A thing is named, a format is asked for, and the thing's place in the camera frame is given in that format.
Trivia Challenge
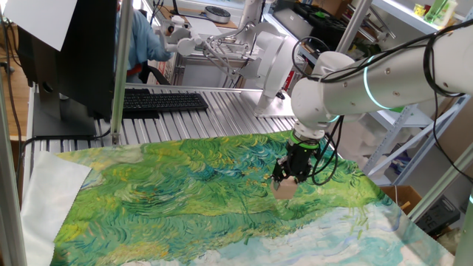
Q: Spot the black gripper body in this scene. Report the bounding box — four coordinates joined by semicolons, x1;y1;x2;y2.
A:
286;142;319;178

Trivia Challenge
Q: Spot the small wooden cube block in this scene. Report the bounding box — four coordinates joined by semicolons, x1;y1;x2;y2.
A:
270;176;299;201

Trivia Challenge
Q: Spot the silver robot mounting plate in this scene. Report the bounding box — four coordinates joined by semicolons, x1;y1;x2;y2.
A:
239;89;296;119

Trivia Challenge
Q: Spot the brown cardboard box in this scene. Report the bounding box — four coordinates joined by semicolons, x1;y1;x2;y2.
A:
380;184;423;215

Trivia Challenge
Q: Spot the painted landscape print cloth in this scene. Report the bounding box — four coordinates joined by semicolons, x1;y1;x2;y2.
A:
20;129;457;266

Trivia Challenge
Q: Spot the silver aluminium case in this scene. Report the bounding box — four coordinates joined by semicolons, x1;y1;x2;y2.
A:
172;50;296;98

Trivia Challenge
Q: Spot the black bag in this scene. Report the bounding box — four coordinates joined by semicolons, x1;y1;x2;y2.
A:
295;2;349;51

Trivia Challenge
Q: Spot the grey metal box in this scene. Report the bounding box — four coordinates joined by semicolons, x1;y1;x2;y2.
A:
273;7;315;40

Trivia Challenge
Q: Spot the black computer keyboard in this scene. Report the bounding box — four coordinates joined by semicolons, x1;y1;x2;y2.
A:
121;88;210;120

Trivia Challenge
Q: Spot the black plastic crate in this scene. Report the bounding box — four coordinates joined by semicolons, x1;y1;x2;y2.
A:
415;195;461;236

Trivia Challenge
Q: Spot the white red printed carton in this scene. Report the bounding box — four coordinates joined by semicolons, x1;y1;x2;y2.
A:
157;55;177;84

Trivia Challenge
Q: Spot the black office chair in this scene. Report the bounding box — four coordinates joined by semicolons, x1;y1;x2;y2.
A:
139;64;171;86

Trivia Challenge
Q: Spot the beige fabric bag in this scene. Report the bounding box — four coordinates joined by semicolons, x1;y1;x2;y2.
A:
438;227;456;256

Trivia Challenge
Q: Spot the round black device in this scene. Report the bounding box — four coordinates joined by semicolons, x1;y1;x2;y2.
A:
204;5;232;24

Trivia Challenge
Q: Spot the white metal shelf rack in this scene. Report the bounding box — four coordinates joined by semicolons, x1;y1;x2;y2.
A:
347;0;473;185

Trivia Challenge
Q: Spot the person in blue shirt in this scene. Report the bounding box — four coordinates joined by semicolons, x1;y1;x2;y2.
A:
116;0;174;84

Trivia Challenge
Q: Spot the wooden desk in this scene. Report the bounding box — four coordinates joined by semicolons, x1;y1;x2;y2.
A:
157;4;239;30

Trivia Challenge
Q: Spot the green transparent container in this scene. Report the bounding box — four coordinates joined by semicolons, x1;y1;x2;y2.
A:
423;0;459;27

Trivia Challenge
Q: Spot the black computer monitor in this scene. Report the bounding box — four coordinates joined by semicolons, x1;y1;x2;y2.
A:
16;0;119;137

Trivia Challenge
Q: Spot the white paper sheet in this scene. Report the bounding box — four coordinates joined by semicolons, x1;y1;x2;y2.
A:
2;0;78;52

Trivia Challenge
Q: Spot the aluminium frame post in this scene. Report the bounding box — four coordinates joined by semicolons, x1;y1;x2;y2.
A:
408;143;473;222
0;73;29;266
109;0;135;146
334;0;374;55

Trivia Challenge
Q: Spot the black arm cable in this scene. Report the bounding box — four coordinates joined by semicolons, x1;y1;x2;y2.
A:
291;20;473;188

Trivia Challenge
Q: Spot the black monitor cable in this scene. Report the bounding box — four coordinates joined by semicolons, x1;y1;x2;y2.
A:
14;127;112;178

